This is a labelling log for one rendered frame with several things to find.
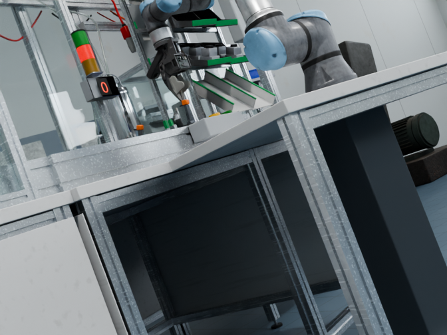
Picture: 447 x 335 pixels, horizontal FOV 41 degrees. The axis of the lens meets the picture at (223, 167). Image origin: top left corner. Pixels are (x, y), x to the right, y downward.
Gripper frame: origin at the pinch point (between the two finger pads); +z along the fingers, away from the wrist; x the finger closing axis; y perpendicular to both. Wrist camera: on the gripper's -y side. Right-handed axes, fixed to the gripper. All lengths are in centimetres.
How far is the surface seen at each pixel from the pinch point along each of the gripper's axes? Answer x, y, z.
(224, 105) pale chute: 20.3, 2.9, 5.8
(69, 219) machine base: -78, 20, 29
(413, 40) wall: 765, -136, -73
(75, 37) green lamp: -21.5, -15.5, -30.6
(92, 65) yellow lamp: -20.3, -14.0, -19.7
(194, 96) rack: 18.9, -7.5, -2.3
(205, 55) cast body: 23.1, 0.9, -15.0
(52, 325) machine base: -91, 20, 48
